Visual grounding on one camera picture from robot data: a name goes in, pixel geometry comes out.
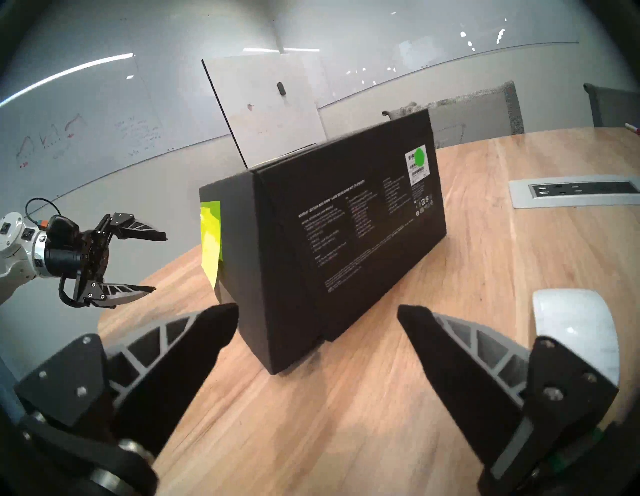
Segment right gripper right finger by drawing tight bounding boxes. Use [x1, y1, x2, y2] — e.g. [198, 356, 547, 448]
[397, 304, 621, 496]

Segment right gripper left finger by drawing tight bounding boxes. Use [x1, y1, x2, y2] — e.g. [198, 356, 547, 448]
[15, 302, 240, 496]

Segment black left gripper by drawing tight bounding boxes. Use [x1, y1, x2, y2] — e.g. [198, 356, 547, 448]
[37, 212, 168, 309]

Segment white computer mouse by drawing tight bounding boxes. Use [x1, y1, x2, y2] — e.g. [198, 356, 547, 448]
[531, 288, 621, 388]

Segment black cardboard box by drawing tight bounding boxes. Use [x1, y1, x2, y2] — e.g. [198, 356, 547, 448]
[199, 109, 447, 376]

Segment yellow sticky note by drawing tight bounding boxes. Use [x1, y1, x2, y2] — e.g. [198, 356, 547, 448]
[201, 240, 221, 290]

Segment lime green sticky note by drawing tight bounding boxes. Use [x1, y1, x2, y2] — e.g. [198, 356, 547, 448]
[200, 201, 223, 263]

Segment silver table power panel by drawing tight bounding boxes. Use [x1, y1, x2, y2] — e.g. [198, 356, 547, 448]
[509, 175, 640, 209]

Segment rolling whiteboard on stand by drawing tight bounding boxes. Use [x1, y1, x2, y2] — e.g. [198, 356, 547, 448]
[201, 52, 328, 170]

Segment gray mesh office chair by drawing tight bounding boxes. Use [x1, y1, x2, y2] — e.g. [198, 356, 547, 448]
[382, 80, 526, 150]

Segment gray plain-back office chair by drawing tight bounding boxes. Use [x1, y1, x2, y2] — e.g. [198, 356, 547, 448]
[583, 82, 640, 128]

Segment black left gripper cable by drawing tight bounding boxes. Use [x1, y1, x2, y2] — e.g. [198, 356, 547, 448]
[25, 198, 63, 226]

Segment glass wall whiteboard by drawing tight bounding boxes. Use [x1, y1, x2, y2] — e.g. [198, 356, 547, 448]
[280, 0, 581, 108]

